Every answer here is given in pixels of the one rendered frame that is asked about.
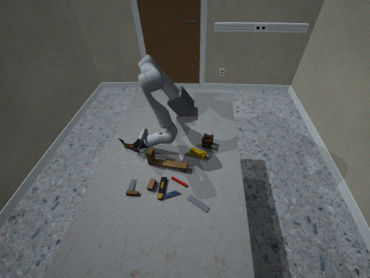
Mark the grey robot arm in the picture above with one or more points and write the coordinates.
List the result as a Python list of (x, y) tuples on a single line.
[(151, 79)]

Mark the yellow rectangular block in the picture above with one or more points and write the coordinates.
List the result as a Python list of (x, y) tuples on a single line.
[(198, 153)]

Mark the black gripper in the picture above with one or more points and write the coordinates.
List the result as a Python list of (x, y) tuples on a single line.
[(138, 145)]

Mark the small tan wooden block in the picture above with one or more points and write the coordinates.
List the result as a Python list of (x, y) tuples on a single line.
[(151, 184)]

